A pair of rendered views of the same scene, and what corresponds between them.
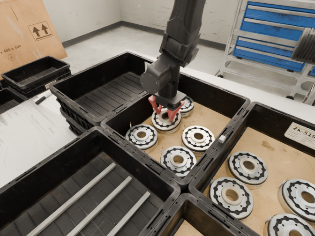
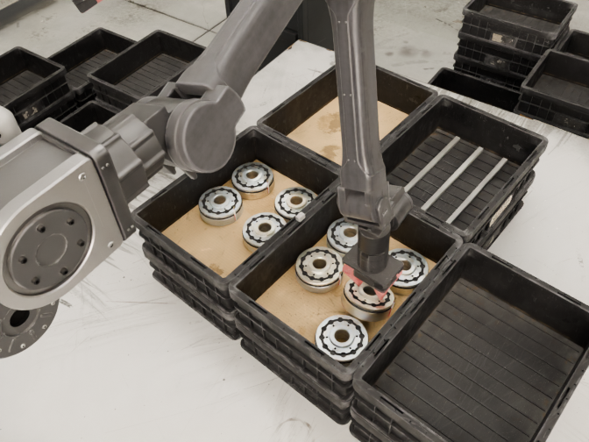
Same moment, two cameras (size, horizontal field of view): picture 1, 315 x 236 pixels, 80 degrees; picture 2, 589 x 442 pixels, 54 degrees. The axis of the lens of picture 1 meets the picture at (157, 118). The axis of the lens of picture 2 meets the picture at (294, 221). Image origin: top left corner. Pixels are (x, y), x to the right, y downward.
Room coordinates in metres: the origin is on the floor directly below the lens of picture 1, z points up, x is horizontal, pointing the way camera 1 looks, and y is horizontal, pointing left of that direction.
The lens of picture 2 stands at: (1.14, -0.15, 1.85)
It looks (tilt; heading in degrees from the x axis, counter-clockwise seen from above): 48 degrees down; 182
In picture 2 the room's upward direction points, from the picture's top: 3 degrees counter-clockwise
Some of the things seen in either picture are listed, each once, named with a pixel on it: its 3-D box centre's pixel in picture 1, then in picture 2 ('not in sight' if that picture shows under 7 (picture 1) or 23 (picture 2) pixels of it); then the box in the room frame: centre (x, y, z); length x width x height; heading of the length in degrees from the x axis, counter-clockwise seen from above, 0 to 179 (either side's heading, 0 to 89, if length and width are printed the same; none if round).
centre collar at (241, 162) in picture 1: (248, 165); (265, 228); (0.28, -0.25, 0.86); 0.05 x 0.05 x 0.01
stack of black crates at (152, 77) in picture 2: not in sight; (161, 109); (-0.82, -0.76, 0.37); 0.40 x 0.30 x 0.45; 146
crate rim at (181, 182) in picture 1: (180, 113); (348, 266); (0.43, -0.07, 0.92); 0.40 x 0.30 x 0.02; 140
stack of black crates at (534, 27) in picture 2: not in sight; (507, 53); (-1.18, 0.75, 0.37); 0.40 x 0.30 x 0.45; 56
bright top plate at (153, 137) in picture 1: (141, 136); (403, 267); (0.39, 0.05, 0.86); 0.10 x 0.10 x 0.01
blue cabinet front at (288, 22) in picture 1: (274, 37); not in sight; (1.94, -1.19, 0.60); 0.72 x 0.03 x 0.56; 56
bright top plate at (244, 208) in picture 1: (230, 196); (296, 202); (0.20, -0.18, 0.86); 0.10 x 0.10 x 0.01
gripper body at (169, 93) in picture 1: (168, 87); (372, 255); (0.47, -0.03, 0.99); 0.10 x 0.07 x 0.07; 50
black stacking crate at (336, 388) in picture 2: (179, 125); (347, 281); (0.43, -0.07, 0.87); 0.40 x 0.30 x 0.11; 140
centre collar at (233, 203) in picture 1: (231, 195); (296, 201); (0.20, -0.18, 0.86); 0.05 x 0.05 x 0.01
